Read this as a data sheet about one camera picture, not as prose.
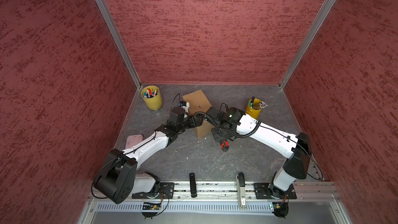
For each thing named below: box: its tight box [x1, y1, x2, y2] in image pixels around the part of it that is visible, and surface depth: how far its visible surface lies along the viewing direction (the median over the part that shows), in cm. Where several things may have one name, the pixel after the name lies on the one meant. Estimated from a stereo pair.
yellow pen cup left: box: [140, 85, 163, 111], surface depth 100 cm
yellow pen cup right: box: [245, 96, 268, 119], surface depth 98 cm
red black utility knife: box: [220, 140, 230, 152], surface depth 74 cm
